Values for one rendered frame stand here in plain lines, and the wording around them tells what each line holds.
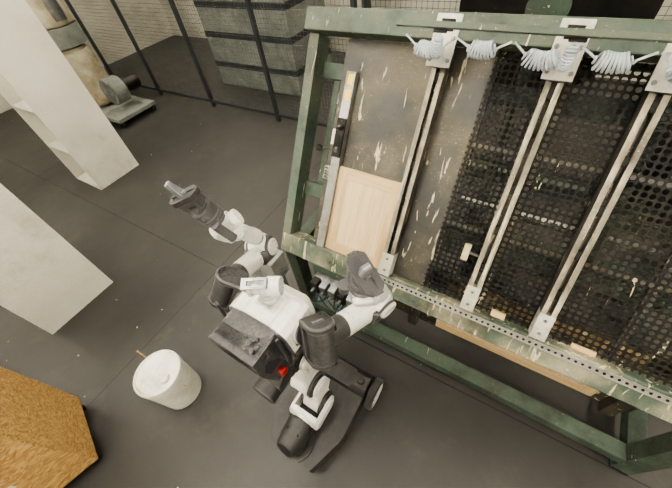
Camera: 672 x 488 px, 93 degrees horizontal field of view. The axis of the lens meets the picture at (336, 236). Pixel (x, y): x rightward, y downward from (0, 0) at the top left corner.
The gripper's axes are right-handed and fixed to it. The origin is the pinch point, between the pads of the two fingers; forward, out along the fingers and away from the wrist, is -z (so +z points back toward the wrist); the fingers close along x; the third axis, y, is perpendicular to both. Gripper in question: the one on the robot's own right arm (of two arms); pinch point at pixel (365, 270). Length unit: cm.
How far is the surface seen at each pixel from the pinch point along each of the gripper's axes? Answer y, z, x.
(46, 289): -203, 180, 145
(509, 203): 77, 53, 2
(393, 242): 33, 83, 17
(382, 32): 67, 32, 91
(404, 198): 46, 69, 31
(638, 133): 111, 24, -3
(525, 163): 85, 42, 11
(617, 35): 99, -2, 22
